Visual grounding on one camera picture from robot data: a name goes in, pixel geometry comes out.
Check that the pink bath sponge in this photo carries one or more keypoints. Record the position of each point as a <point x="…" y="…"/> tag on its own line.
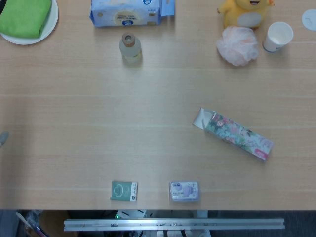
<point x="237" y="45"/>

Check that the frosted bottle with wooden cap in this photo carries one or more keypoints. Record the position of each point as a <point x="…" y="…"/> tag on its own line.
<point x="130" y="49"/>

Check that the white paper cup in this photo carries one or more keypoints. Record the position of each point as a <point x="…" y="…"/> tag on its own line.
<point x="277" y="37"/>

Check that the aluminium rail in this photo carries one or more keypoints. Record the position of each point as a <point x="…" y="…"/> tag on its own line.
<point x="172" y="224"/>

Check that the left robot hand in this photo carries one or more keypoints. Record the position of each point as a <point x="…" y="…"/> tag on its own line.
<point x="3" y="138"/>

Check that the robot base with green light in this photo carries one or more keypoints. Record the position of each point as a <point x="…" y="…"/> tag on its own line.
<point x="129" y="214"/>

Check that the yellow plush toy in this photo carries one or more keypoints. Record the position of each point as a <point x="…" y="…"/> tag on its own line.
<point x="244" y="13"/>

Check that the floral long box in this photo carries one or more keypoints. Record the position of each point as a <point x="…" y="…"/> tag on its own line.
<point x="234" y="132"/>

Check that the green folded towel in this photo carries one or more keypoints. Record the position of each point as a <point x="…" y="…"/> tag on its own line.
<point x="23" y="18"/>

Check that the white plate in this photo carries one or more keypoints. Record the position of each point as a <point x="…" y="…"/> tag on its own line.
<point x="50" y="27"/>

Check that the blue tissue pack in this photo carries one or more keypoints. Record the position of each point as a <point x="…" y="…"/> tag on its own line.
<point x="128" y="13"/>

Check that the green small packet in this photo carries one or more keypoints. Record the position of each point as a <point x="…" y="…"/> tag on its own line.
<point x="124" y="190"/>

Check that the purple plastic floss box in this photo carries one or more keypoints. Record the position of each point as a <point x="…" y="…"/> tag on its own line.
<point x="185" y="192"/>

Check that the white round lid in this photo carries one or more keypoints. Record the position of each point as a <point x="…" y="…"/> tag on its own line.
<point x="309" y="19"/>

